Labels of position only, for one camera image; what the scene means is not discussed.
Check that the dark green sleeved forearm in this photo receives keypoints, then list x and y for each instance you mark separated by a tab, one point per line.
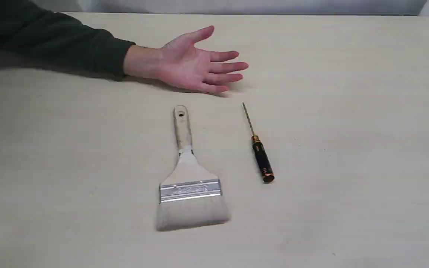
56	38

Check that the wide paint brush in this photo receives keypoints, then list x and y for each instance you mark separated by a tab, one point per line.
191	196

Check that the person's open bare hand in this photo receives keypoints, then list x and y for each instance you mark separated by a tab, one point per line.
181	64

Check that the black and gold screwdriver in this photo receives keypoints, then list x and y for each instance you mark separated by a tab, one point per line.
260	154

